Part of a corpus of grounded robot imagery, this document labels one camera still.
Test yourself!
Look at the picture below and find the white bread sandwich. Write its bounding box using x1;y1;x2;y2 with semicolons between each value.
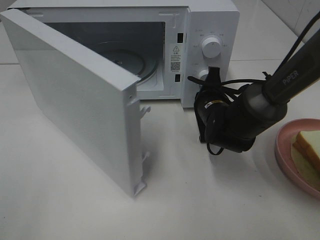
291;130;320;191

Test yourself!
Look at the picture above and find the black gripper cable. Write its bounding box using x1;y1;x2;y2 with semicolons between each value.
187;14;320;156

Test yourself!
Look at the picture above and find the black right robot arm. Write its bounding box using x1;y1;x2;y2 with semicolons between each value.
188;32;320;154

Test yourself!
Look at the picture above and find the white microwave door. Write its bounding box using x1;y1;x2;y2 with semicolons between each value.
0;9;151;197

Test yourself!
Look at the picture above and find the glass microwave turntable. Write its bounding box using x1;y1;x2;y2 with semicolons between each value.
92;41;161;81

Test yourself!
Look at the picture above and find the white upper power knob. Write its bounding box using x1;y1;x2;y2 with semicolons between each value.
201;35;222;59

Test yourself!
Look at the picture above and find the white microwave oven body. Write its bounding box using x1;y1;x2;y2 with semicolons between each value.
5;0;240;108

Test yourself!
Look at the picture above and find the white lower timer knob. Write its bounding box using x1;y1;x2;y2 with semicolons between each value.
198;69;209;81

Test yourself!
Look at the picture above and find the pink round plate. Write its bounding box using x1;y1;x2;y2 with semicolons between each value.
274;118;320;200

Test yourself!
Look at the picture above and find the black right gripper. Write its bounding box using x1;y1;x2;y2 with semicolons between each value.
194;66;256;153

